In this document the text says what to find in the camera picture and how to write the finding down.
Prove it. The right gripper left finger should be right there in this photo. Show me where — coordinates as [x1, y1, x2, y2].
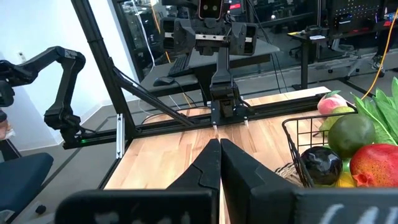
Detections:
[55, 138, 222, 224]

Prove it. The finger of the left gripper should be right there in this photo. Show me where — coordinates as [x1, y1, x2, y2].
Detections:
[229, 22, 259, 57]
[172, 17, 197, 54]

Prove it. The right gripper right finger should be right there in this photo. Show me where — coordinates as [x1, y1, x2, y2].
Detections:
[220, 138, 398, 224]

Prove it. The dark purple mangosteen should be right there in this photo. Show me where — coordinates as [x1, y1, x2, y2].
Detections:
[300, 146, 343, 186]

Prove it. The yellow banana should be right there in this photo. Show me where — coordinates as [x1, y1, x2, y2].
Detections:
[334, 170, 357, 189]

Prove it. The dark green avocado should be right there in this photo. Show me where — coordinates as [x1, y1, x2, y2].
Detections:
[327, 113, 376, 159]

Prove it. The red apple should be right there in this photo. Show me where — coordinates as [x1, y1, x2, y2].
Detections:
[349, 143, 398, 188]

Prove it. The green leaf vegetable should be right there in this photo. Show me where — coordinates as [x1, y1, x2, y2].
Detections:
[350, 76, 398, 146]

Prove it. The black keyboard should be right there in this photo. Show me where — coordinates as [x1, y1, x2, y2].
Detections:
[167, 52, 192, 78]

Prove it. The round woven straw mat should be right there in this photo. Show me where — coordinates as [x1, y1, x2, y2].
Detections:
[275, 162, 304, 187]

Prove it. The black computer mouse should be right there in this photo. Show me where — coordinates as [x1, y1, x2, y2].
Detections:
[152, 76, 175, 87]

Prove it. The black standing desk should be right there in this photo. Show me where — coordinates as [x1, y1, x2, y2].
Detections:
[287, 29, 330, 91]

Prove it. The pink peach with green leaf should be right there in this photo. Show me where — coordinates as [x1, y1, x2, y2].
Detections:
[317, 90, 348, 115]

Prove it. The black perforated panel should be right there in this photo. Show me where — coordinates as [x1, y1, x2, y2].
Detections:
[323, 0, 386, 35]

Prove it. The light green pear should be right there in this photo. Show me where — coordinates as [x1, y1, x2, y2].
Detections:
[318, 106, 355, 133]

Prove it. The dark blue chair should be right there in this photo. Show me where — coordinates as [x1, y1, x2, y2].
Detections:
[0, 152, 54, 223]

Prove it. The person's hand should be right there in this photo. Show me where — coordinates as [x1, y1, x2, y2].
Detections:
[0, 119, 15, 141]

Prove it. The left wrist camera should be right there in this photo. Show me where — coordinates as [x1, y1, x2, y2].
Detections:
[197, 0, 224, 21]

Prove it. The black central robot mount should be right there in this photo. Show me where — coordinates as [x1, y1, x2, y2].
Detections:
[139, 39, 280, 98]

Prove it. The black wire basket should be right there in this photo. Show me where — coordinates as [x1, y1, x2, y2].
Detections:
[281, 105, 398, 189]

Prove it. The black aluminium frame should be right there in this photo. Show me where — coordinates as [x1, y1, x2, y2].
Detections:
[62, 0, 358, 150]

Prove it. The silver metal bracket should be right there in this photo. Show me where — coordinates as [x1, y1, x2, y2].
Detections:
[115, 113, 125, 159]

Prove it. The yellow cable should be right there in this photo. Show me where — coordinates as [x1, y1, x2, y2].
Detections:
[360, 15, 398, 100]

